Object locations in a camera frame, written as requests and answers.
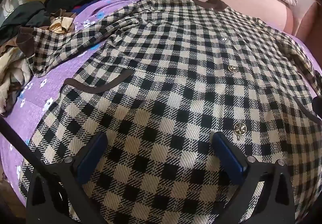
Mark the black garment pile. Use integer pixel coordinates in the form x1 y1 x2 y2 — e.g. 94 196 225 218
1 0 94 45

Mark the black beige checkered coat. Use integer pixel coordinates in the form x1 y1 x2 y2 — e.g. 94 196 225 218
16 0 322 224

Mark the purple floral bed sheet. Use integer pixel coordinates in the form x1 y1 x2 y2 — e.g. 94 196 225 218
0 0 322 206

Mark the beige brown clothes pile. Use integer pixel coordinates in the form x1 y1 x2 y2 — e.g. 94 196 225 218
1 9 76 116

